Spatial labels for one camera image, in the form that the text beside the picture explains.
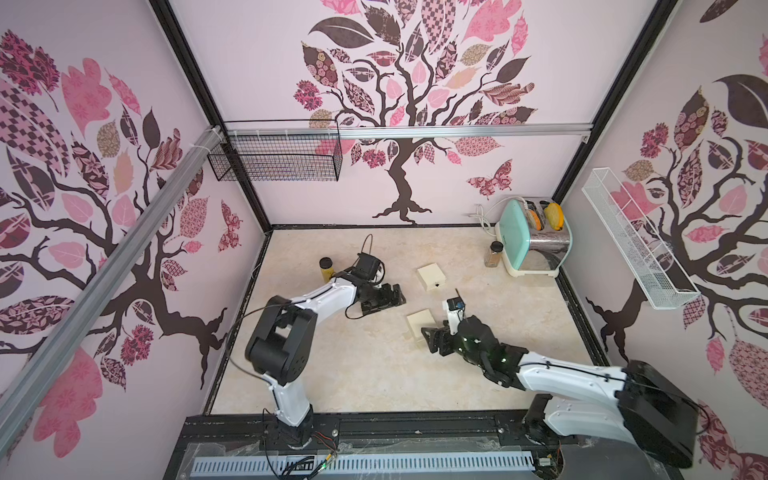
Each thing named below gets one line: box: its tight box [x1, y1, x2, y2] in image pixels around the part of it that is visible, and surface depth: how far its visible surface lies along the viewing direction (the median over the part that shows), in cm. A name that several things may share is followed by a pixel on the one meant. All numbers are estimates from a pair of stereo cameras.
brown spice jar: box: [484, 240, 504, 268], surface depth 105 cm
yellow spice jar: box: [319, 256, 335, 283], surface depth 99 cm
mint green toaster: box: [495, 197, 573, 278], surface depth 102 cm
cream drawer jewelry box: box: [417, 262, 447, 292], surface depth 104 cm
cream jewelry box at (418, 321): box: [406, 308, 437, 349], surface depth 92 cm
